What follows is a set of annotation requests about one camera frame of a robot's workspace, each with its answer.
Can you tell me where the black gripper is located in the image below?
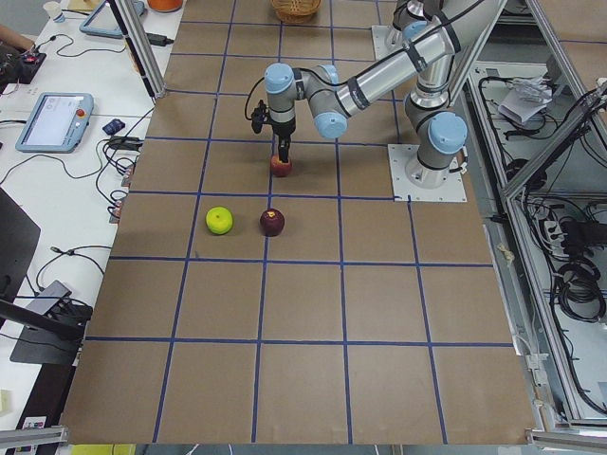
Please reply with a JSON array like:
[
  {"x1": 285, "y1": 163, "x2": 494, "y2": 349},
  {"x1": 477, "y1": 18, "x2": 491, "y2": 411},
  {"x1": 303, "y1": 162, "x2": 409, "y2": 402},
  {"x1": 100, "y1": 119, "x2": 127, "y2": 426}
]
[{"x1": 271, "y1": 120, "x2": 296, "y2": 162}]

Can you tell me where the red yellow apple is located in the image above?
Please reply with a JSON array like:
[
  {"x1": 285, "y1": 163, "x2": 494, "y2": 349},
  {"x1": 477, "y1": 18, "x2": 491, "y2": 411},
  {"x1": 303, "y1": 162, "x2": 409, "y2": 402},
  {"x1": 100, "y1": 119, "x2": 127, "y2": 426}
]
[{"x1": 270, "y1": 155, "x2": 292, "y2": 178}]

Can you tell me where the dark red apple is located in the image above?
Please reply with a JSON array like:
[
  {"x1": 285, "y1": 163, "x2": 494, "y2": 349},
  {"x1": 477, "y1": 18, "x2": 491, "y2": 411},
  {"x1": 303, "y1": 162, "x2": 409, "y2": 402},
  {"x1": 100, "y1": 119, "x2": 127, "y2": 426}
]
[{"x1": 260, "y1": 209, "x2": 285, "y2": 237}]

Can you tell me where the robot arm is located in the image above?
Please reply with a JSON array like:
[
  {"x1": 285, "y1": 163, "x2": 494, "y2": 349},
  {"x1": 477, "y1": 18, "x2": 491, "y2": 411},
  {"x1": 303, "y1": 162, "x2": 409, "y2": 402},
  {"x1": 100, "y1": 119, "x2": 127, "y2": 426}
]
[
  {"x1": 249, "y1": 1, "x2": 505, "y2": 189},
  {"x1": 392, "y1": 0, "x2": 425, "y2": 30}
]

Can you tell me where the wicker basket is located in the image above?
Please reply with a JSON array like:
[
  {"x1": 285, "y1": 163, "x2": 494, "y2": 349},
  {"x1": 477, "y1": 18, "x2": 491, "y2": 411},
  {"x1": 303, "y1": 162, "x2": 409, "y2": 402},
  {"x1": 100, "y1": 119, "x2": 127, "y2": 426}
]
[{"x1": 270, "y1": 0, "x2": 322, "y2": 24}]

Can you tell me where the green apple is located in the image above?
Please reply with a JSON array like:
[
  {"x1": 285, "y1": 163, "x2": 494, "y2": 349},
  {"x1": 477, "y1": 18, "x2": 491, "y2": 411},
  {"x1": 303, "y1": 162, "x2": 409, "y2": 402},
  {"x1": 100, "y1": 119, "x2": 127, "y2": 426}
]
[{"x1": 205, "y1": 206, "x2": 233, "y2": 235}]

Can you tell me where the black power adapter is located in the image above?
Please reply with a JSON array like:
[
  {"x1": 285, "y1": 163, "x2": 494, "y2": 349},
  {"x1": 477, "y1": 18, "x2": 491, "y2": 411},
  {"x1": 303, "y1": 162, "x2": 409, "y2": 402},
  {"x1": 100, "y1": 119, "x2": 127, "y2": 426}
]
[{"x1": 146, "y1": 32, "x2": 175, "y2": 46}]

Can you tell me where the dark blue small pouch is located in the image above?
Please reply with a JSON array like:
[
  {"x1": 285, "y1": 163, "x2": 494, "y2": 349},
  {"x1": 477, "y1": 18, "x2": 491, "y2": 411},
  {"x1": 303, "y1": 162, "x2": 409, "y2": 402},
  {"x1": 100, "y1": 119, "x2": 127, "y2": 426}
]
[{"x1": 102, "y1": 118, "x2": 125, "y2": 136}]

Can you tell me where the orange object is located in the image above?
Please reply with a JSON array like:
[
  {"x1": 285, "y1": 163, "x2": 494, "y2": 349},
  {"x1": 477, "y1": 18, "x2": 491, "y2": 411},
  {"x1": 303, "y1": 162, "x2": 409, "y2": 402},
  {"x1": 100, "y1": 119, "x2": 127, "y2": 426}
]
[{"x1": 147, "y1": 0, "x2": 183, "y2": 13}]

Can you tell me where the blue teach pendant far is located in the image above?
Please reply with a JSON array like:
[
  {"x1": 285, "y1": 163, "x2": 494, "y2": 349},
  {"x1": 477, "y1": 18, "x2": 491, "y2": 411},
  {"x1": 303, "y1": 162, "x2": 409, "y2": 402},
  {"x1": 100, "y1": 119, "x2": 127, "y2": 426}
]
[{"x1": 79, "y1": 1, "x2": 123, "y2": 39}]

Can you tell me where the blue teach pendant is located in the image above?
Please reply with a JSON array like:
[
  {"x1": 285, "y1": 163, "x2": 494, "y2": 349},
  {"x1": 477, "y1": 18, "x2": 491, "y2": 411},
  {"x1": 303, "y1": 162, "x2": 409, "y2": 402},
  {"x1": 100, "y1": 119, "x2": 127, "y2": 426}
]
[
  {"x1": 15, "y1": 92, "x2": 95, "y2": 154},
  {"x1": 79, "y1": 1, "x2": 123, "y2": 39}
]

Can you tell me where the blue teach pendant near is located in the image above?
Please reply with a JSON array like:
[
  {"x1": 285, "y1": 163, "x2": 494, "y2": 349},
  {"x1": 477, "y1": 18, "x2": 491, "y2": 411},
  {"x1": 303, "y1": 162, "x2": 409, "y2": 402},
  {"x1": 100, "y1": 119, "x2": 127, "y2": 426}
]
[{"x1": 15, "y1": 92, "x2": 95, "y2": 154}]

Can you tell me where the paper cup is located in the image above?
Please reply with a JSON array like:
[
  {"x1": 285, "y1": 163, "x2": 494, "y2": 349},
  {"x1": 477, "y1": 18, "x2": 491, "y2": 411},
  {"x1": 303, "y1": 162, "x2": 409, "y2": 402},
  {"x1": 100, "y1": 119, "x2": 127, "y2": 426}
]
[{"x1": 43, "y1": 1, "x2": 65, "y2": 23}]

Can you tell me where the grey usb hub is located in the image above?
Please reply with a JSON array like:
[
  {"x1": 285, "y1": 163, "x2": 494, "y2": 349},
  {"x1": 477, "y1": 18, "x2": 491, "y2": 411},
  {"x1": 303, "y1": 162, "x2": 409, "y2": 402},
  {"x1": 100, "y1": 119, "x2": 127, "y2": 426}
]
[{"x1": 27, "y1": 280, "x2": 71, "y2": 315}]

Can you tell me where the black monitor stand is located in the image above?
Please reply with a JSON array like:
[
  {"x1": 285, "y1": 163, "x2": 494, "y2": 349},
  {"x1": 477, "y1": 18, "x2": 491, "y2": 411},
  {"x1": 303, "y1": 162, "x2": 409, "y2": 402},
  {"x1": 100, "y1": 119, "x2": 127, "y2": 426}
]
[{"x1": 1, "y1": 191, "x2": 92, "y2": 366}]

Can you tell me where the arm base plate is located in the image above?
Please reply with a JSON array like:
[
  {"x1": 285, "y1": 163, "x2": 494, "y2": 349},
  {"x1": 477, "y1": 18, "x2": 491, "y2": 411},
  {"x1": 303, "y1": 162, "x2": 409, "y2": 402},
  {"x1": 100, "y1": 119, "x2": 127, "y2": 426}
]
[
  {"x1": 371, "y1": 25, "x2": 403, "y2": 61},
  {"x1": 388, "y1": 144, "x2": 468, "y2": 203}
]

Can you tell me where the aluminium frame post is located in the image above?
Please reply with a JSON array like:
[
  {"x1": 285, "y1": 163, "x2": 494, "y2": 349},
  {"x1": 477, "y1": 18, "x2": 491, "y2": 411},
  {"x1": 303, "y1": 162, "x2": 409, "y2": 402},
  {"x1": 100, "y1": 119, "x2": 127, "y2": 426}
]
[{"x1": 108, "y1": 0, "x2": 166, "y2": 100}]

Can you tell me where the black cable bundle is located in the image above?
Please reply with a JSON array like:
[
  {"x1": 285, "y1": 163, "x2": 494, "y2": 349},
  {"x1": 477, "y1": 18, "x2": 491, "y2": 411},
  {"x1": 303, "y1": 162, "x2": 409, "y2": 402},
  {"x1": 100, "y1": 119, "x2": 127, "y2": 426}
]
[{"x1": 549, "y1": 260, "x2": 606, "y2": 323}]

